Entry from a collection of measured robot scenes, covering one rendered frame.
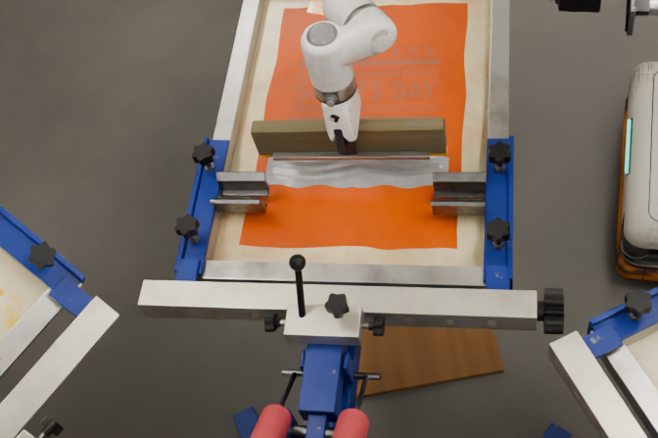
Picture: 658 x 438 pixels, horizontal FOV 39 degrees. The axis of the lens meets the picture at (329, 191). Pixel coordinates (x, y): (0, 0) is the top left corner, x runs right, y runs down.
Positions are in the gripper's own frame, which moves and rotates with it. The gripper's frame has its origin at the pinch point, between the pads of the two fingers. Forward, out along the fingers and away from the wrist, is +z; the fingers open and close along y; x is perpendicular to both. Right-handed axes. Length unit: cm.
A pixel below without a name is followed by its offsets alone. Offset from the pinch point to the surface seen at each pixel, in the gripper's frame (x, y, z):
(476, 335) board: -19, 7, 104
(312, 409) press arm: 1, -51, 2
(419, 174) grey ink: -12.4, -1.5, 10.0
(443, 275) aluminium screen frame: -18.0, -24.4, 7.2
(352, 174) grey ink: 0.7, -1.5, 10.0
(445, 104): -16.4, 16.0, 10.8
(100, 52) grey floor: 122, 117, 106
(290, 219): 11.8, -11.1, 10.6
